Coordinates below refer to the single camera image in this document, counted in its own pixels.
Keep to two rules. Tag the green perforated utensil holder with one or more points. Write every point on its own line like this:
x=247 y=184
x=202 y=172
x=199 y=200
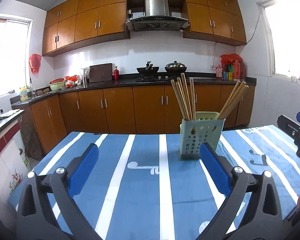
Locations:
x=195 y=132

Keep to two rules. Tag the window left side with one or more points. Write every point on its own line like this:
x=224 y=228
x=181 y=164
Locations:
x=14 y=49

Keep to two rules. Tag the red bottle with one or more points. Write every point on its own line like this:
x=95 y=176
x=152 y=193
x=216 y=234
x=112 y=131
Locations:
x=116 y=73

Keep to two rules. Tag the window right side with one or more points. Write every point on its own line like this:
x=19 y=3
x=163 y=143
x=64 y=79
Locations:
x=282 y=23

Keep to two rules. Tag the brown cutting board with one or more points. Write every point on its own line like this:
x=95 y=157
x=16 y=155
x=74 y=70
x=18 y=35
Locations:
x=101 y=72

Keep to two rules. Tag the steel range hood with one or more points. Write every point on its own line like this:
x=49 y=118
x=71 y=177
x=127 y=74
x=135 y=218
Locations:
x=157 y=15

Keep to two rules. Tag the green basin with red lid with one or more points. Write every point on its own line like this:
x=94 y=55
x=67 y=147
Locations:
x=57 y=84

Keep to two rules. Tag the window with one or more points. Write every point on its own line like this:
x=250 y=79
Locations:
x=14 y=49
x=282 y=23

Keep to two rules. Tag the yellow dish soap bottle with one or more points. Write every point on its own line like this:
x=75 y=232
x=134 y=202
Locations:
x=23 y=94

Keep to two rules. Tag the red bags and condiment bottles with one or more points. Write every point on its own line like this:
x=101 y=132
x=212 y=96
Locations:
x=231 y=68

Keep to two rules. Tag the brown kitchen cabinets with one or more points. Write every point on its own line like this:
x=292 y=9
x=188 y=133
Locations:
x=79 y=23
x=149 y=109

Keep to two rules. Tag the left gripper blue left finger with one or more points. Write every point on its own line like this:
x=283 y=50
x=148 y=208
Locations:
x=80 y=168

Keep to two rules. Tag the gas stove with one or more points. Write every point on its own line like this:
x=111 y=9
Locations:
x=157 y=79

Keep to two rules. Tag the upper brown kitchen cabinets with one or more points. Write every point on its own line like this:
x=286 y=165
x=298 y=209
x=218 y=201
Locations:
x=79 y=23

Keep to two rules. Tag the black lidded wok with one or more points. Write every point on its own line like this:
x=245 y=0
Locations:
x=175 y=68

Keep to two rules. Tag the red plastic bag on wall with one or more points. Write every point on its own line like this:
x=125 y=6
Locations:
x=35 y=63

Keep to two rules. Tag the lower brown kitchen cabinets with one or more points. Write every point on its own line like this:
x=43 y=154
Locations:
x=149 y=109

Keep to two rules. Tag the black countertop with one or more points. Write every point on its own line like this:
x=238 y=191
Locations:
x=125 y=80

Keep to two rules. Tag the black wok with ladle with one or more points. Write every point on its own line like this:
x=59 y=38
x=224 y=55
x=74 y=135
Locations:
x=147 y=72

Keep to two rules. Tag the blue white striped tablecloth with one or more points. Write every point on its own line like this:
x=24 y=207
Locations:
x=140 y=189

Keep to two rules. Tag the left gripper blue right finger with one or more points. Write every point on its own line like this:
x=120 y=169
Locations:
x=218 y=172

